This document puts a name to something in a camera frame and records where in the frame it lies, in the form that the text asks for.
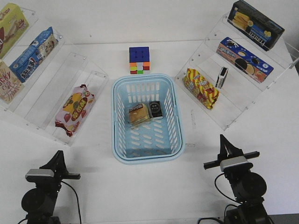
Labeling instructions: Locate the clear acrylic right shelf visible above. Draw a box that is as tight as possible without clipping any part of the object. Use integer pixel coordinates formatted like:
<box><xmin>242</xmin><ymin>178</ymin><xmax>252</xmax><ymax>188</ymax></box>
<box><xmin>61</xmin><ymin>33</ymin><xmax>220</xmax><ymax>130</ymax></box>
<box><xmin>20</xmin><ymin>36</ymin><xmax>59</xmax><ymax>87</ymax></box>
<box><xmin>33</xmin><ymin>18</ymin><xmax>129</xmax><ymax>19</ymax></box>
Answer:
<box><xmin>175</xmin><ymin>14</ymin><xmax>299</xmax><ymax>130</ymax></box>

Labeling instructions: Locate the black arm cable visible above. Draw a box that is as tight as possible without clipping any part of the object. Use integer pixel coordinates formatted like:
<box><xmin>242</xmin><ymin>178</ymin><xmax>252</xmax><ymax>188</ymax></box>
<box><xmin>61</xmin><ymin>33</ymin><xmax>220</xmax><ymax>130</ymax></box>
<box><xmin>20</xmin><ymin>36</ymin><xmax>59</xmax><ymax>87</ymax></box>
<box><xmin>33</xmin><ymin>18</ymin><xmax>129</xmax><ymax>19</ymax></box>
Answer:
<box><xmin>16</xmin><ymin>181</ymin><xmax>83</xmax><ymax>224</ymax></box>
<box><xmin>197</xmin><ymin>174</ymin><xmax>239</xmax><ymax>224</ymax></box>

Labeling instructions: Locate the blue sandwich cookie box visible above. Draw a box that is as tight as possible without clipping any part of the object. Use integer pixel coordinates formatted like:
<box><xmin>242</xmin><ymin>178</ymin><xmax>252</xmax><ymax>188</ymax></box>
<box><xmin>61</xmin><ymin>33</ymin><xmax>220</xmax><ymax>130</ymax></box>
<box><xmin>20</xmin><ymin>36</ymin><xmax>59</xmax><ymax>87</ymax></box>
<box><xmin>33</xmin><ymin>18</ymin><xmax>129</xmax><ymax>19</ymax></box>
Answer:
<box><xmin>216</xmin><ymin>37</ymin><xmax>274</xmax><ymax>83</ymax></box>

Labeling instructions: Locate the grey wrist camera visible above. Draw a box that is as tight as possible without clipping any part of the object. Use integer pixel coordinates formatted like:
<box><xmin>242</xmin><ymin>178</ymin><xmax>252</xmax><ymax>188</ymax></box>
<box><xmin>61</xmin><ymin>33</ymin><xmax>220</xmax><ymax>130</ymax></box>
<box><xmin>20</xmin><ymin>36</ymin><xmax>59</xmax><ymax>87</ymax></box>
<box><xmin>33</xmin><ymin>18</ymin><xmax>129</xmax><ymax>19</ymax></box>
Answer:
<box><xmin>220</xmin><ymin>156</ymin><xmax>253</xmax><ymax>172</ymax></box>
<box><xmin>25</xmin><ymin>169</ymin><xmax>54</xmax><ymax>183</ymax></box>

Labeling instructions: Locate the clear acrylic left shelf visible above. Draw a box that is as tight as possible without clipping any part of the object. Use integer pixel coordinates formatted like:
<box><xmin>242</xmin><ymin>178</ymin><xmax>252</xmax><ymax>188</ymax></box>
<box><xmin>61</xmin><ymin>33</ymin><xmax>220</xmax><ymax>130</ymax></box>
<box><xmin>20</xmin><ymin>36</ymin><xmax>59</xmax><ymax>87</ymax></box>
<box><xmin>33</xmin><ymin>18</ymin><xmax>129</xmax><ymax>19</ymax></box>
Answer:
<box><xmin>0</xmin><ymin>6</ymin><xmax>109</xmax><ymax>147</ymax></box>

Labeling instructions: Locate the yellow-green snack box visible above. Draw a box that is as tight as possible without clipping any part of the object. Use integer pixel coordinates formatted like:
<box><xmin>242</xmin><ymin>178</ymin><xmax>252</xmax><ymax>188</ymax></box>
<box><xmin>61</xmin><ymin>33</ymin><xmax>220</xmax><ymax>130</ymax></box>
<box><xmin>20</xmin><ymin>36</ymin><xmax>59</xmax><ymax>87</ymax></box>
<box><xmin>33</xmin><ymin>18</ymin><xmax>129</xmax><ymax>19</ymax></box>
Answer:
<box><xmin>0</xmin><ymin>3</ymin><xmax>29</xmax><ymax>59</ymax></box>

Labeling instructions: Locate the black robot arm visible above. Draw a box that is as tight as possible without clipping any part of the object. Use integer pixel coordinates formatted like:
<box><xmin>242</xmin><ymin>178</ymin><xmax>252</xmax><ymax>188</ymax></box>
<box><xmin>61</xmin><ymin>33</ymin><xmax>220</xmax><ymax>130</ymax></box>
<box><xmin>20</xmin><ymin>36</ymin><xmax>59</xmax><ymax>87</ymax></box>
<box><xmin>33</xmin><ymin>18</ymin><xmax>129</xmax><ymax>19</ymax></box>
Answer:
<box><xmin>204</xmin><ymin>134</ymin><xmax>271</xmax><ymax>224</ymax></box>
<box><xmin>21</xmin><ymin>150</ymin><xmax>81</xmax><ymax>224</ymax></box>

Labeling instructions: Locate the pink fruit snack bag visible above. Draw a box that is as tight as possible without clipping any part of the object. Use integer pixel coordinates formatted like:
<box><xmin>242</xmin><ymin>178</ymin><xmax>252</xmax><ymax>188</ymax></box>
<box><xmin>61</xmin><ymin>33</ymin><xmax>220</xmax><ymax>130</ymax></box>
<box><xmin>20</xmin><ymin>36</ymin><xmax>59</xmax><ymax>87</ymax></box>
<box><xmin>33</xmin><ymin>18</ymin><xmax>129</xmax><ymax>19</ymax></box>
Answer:
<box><xmin>55</xmin><ymin>84</ymin><xmax>95</xmax><ymax>137</ymax></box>

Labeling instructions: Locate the black white tissue pack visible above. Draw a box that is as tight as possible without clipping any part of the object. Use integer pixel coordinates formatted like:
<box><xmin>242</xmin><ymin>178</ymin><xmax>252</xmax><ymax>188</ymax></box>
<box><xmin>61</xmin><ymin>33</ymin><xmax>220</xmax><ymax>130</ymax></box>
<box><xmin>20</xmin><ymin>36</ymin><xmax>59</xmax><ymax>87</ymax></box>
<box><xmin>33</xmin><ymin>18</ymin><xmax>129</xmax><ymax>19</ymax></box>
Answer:
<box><xmin>149</xmin><ymin>101</ymin><xmax>163</xmax><ymax>120</ymax></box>
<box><xmin>215</xmin><ymin>67</ymin><xmax>228</xmax><ymax>89</ymax></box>

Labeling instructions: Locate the colourful puzzle cube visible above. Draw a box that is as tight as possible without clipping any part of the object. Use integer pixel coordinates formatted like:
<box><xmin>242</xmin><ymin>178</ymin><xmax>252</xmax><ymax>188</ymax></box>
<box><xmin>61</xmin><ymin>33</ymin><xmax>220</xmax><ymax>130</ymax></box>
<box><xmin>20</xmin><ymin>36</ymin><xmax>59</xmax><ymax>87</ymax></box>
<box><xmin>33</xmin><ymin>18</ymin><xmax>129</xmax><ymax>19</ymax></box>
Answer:
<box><xmin>129</xmin><ymin>47</ymin><xmax>150</xmax><ymax>74</ymax></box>

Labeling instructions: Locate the beige Pocky box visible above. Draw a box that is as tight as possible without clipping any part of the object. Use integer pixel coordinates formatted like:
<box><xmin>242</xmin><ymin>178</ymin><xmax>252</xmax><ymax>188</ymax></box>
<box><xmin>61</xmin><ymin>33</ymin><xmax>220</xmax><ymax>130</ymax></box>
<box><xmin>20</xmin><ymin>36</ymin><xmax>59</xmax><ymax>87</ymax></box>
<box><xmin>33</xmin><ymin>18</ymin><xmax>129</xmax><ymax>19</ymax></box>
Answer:
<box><xmin>0</xmin><ymin>60</ymin><xmax>24</xmax><ymax>104</ymax></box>

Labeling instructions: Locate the red yellow striped snack bag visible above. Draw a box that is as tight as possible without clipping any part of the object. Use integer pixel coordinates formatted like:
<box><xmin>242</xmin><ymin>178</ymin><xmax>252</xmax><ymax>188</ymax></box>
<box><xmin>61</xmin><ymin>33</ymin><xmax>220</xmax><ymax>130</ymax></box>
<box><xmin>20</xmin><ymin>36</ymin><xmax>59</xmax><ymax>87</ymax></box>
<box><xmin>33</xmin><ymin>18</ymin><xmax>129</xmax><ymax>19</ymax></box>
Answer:
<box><xmin>183</xmin><ymin>68</ymin><xmax>220</xmax><ymax>110</ymax></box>

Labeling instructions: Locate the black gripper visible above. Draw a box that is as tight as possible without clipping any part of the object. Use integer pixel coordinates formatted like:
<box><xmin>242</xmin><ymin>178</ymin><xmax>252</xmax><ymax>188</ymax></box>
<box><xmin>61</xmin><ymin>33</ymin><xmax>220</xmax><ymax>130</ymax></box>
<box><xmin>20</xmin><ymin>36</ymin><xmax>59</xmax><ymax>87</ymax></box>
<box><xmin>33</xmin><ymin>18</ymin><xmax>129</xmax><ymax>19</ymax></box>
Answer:
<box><xmin>40</xmin><ymin>150</ymin><xmax>81</xmax><ymax>187</ymax></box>
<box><xmin>203</xmin><ymin>134</ymin><xmax>260</xmax><ymax>180</ymax></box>

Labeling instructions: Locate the bread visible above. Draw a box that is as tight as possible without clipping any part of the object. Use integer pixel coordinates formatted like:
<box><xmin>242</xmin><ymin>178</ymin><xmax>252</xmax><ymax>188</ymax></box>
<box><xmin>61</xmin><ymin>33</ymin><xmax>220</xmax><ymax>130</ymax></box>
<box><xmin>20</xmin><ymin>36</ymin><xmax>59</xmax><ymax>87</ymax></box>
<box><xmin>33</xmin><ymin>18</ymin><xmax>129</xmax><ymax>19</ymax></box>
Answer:
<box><xmin>128</xmin><ymin>103</ymin><xmax>150</xmax><ymax>126</ymax></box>

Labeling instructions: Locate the light blue plastic basket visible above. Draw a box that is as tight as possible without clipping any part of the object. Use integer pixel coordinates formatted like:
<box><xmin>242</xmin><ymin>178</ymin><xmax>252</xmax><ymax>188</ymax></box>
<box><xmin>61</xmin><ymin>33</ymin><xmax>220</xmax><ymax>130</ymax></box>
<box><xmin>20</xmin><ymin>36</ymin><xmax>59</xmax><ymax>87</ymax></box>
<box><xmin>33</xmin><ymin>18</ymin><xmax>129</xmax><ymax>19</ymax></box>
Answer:
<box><xmin>111</xmin><ymin>74</ymin><xmax>185</xmax><ymax>165</ymax></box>

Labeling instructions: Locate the blue cookie bag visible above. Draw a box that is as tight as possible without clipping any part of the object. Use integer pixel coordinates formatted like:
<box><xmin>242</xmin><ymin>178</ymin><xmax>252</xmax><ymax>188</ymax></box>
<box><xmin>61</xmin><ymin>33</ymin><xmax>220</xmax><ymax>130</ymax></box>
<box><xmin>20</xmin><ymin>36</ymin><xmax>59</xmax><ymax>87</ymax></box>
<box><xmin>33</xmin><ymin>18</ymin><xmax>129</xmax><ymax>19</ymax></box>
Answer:
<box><xmin>9</xmin><ymin>27</ymin><xmax>58</xmax><ymax>83</ymax></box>

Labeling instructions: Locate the clear acrylic shelf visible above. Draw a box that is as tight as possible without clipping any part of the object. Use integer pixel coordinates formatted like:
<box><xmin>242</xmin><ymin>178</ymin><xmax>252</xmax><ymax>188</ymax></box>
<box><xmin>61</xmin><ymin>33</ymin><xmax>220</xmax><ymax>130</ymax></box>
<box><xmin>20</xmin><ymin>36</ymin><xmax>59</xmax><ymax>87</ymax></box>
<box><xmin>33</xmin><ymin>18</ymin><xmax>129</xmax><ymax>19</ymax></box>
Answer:
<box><xmin>0</xmin><ymin>6</ymin><xmax>109</xmax><ymax>147</ymax></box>
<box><xmin>175</xmin><ymin>14</ymin><xmax>299</xmax><ymax>130</ymax></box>

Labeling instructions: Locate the black cracker box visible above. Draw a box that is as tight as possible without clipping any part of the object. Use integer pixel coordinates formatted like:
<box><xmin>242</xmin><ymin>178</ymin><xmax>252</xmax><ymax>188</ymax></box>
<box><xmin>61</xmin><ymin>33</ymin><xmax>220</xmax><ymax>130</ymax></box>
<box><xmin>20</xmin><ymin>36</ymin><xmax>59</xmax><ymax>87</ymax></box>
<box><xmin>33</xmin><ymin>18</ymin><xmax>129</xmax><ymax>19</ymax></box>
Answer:
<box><xmin>227</xmin><ymin>0</ymin><xmax>285</xmax><ymax>51</ymax></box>

